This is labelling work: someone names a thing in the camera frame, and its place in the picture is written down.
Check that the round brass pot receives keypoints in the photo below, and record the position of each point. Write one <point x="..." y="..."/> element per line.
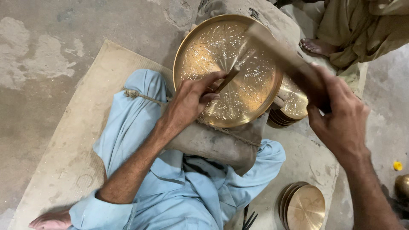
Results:
<point x="403" y="187"/>

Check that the wooden mallet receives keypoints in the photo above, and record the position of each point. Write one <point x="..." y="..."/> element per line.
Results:
<point x="281" y="52"/>

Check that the cardboard floor mat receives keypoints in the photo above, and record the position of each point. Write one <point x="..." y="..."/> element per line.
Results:
<point x="64" y="159"/>

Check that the dark metal chisel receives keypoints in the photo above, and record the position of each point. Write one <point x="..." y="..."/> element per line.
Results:
<point x="245" y="214"/>

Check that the person's bare foot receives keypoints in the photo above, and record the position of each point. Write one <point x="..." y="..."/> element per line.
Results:
<point x="52" y="220"/>

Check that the stack of plain brass plates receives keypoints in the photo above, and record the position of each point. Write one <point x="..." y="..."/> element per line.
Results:
<point x="305" y="207"/>

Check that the small yellow cap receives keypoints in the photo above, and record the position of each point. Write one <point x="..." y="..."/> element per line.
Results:
<point x="397" y="165"/>

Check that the large engraved brass plate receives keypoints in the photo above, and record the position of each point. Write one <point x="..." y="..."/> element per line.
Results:
<point x="249" y="92"/>

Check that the grey-brown cloth sandbag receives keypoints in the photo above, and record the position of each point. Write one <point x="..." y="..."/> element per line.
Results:
<point x="217" y="143"/>

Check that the person's right hand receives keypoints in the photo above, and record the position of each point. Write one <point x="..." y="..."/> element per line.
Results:
<point x="345" y="124"/>

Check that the person's left hand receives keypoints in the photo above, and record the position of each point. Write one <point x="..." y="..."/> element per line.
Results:
<point x="187" y="100"/>

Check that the metal engraving chisel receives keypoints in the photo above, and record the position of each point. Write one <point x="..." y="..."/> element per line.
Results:
<point x="229" y="79"/>

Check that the person's light blue clothing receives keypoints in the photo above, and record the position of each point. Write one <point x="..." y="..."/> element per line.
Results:
<point x="134" y="134"/>

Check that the thin black metal rods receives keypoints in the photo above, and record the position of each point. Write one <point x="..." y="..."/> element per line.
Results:
<point x="251" y="220"/>

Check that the stack of engraved brass plates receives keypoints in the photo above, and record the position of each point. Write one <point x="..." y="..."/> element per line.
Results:
<point x="294" y="102"/>

